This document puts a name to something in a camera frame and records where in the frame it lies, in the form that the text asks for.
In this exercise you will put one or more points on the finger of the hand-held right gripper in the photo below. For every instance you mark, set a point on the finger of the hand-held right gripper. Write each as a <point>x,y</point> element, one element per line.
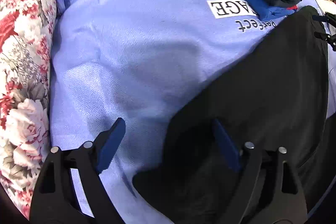
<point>324,18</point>
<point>329,39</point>

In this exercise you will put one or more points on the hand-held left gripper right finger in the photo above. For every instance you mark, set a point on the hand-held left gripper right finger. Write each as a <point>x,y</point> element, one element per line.
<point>225,145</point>

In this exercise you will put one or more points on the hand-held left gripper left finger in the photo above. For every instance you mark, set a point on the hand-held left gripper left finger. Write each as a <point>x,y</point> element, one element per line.
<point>113,142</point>

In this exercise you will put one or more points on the black pants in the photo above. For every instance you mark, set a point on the black pants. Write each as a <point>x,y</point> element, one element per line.
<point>249,95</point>

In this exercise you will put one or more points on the white cloth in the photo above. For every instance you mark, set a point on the white cloth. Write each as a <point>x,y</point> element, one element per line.
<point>326,6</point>

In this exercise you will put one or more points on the red folded garment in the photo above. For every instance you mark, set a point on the red folded garment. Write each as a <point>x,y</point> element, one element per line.
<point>292,7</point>

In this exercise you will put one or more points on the purple printed bedsheet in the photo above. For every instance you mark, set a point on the purple printed bedsheet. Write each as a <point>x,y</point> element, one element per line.
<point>131,43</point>

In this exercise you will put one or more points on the floral rolled quilt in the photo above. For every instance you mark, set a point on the floral rolled quilt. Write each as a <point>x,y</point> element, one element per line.
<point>23,82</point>

